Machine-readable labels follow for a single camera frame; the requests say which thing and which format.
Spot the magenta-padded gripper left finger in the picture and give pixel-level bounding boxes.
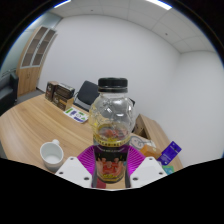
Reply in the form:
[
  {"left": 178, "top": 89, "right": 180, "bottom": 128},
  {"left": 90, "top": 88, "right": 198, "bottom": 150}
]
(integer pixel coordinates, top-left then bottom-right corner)
[{"left": 54, "top": 145, "right": 99, "bottom": 189}]

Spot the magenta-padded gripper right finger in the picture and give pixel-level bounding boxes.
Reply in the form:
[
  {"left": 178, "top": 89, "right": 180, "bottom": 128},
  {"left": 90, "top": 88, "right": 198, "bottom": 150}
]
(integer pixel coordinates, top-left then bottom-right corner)
[{"left": 124, "top": 145, "right": 168, "bottom": 189}]

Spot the clear black-capped drink bottle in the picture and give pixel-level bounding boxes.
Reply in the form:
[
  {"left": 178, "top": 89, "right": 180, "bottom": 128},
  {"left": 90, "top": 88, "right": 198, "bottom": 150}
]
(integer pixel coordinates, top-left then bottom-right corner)
[{"left": 88, "top": 77, "right": 136, "bottom": 184}]

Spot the orange-brown box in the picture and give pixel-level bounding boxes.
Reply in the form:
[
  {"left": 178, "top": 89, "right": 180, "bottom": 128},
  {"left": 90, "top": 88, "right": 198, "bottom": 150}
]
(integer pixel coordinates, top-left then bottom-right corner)
[{"left": 139, "top": 143, "right": 163, "bottom": 160}]

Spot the purple sign card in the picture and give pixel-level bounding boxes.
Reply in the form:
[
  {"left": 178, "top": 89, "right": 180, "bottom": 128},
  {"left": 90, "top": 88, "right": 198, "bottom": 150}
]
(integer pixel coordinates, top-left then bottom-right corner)
[{"left": 156, "top": 140, "right": 183, "bottom": 167}]

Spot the white and grey mug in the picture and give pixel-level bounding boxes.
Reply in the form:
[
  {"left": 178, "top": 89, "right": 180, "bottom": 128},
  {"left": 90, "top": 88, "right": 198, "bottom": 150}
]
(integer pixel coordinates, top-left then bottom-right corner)
[{"left": 39, "top": 139, "right": 65, "bottom": 173}]

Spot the round white disc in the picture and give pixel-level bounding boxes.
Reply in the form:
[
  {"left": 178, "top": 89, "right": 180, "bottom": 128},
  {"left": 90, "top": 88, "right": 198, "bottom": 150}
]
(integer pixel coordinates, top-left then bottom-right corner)
[{"left": 129, "top": 135, "right": 148, "bottom": 150}]

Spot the wooden side desk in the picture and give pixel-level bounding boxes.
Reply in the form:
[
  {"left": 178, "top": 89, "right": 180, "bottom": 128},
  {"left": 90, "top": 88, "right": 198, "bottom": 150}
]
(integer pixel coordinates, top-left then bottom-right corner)
[{"left": 133, "top": 113, "right": 184, "bottom": 171}]

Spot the green and white leaflet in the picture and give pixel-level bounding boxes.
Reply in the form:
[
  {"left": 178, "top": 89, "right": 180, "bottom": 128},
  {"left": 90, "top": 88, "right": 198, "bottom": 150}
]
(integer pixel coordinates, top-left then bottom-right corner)
[{"left": 63, "top": 106, "right": 90, "bottom": 124}]

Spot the large dark brown box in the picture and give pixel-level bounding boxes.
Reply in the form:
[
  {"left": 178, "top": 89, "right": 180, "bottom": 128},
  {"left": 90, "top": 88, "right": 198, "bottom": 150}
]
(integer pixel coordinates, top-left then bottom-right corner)
[{"left": 51, "top": 83, "right": 76, "bottom": 111}]

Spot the black office chair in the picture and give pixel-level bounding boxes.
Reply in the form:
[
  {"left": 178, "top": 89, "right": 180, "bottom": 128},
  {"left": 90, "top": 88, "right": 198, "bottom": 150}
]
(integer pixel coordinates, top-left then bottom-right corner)
[{"left": 73, "top": 80, "right": 100, "bottom": 113}]

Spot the small dark brown box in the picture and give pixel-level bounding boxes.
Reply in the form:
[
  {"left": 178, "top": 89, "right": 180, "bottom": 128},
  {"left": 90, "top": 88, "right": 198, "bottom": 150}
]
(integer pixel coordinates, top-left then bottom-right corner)
[{"left": 44, "top": 80, "right": 59, "bottom": 102}]

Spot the black sofa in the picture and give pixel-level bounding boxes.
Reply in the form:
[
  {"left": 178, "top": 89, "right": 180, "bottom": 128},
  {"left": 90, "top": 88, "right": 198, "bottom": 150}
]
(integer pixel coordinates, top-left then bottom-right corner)
[{"left": 0, "top": 73, "right": 19, "bottom": 116}]

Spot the wooden glass-door cabinet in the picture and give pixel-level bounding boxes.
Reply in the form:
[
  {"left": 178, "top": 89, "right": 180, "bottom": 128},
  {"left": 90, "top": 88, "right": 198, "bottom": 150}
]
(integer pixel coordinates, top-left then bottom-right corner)
[{"left": 16, "top": 25, "right": 58, "bottom": 98}]

